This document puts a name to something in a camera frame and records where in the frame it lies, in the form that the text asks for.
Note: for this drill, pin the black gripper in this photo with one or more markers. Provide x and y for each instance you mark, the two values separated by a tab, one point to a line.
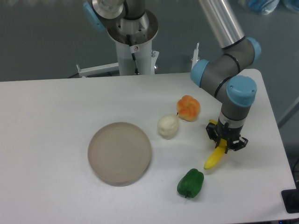
217	131

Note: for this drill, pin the yellow banana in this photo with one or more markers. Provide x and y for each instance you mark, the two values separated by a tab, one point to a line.
216	156

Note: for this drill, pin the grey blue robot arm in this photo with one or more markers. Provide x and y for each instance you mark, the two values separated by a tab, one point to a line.
221	78

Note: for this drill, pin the orange bread roll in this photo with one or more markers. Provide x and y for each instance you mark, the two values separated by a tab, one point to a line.
188	108

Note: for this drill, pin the white pear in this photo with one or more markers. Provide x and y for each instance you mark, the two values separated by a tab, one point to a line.
168	125

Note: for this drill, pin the green bell pepper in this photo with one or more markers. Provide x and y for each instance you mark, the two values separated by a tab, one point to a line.
191	184

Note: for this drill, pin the black device at edge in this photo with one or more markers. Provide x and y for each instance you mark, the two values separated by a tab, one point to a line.
291	200

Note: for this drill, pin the beige round plate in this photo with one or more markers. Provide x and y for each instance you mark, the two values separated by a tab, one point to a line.
119	153

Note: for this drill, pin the blue plastic bag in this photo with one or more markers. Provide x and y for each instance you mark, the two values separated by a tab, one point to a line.
263	7

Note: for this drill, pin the clear plastic bag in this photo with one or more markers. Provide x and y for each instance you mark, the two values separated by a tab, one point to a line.
292	5

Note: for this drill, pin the white right frame bracket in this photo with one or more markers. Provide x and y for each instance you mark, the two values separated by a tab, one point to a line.
195	57

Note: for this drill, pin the white frame bracket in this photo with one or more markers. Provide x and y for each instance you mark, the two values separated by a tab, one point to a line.
97	70
195	57

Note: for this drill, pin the white left frame bracket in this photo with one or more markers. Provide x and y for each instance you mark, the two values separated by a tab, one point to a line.
97	70

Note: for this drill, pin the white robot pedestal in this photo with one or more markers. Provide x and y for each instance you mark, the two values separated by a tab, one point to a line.
133	41

